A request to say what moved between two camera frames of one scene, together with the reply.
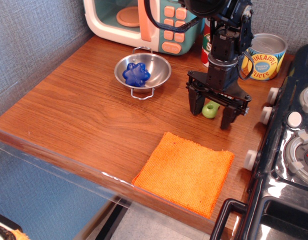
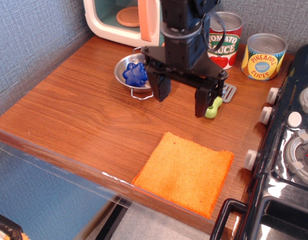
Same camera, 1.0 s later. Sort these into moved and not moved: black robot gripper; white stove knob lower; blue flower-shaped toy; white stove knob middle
Moved: black robot gripper
Not moved: white stove knob lower; blue flower-shaped toy; white stove knob middle
